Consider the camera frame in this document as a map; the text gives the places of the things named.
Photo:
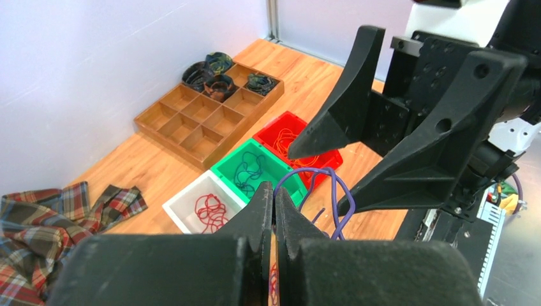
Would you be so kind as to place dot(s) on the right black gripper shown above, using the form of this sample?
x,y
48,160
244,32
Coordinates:
x,y
441,155

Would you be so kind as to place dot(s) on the green plastic bin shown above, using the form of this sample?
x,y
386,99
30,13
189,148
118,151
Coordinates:
x,y
247,166

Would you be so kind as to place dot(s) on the blue green rolled belt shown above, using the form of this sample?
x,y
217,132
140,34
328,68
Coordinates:
x,y
219,62

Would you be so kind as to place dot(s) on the black rolled belt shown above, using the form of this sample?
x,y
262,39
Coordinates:
x,y
196,75
219,87

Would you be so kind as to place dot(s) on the plaid cloth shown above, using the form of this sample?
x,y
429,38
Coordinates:
x,y
41,228

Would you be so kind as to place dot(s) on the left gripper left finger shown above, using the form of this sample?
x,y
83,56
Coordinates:
x,y
228,267

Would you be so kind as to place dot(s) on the black rolled belt top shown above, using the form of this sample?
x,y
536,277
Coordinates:
x,y
196,75

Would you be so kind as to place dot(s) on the wooden compartment tray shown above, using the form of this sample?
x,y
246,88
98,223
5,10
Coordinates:
x,y
201,130

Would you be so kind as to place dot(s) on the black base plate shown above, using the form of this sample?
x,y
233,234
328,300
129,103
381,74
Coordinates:
x,y
471,239

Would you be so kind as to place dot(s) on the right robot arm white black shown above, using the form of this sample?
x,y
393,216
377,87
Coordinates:
x,y
518,32

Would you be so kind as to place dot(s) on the red plastic bin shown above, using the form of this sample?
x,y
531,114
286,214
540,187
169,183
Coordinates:
x,y
278,135

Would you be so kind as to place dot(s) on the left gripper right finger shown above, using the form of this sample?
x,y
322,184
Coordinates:
x,y
316,270

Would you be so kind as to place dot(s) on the white plastic bin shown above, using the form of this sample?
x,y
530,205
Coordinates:
x,y
204,206

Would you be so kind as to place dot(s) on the green rolled belt lower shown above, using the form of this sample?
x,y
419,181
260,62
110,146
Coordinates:
x,y
260,84

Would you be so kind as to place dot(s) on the black rolled belt middle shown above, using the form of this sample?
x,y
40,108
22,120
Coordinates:
x,y
219,87

